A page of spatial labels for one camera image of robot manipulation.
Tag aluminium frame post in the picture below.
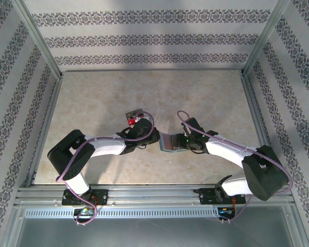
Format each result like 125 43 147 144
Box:
11 0 65 79
242 0 299 78

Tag aluminium side rail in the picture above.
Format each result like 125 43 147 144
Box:
24 73 65 188
241 72 290 186

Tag aluminium frame rail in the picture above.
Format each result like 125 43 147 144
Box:
14 184 296 206

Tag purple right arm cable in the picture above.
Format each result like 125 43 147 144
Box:
177 110 292 225

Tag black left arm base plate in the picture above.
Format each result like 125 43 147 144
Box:
61 189 109 206

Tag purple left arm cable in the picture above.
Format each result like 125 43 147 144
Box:
56 110 156 226

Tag clear acrylic card stand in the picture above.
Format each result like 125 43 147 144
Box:
125 109 146 127

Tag slotted grey cable tray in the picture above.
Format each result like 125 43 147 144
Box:
23 207 237 219

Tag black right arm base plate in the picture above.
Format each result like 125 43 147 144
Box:
199 187 247 205

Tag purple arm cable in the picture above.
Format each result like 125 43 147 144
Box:
177 110 292 225
56 110 156 226

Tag grey metal panel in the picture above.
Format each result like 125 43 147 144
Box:
5 217 307 247

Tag thin aluminium back rail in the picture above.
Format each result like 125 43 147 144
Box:
59 67 245 73

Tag small electronics board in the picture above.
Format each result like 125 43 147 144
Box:
73 207 98 220
217 206 238 220

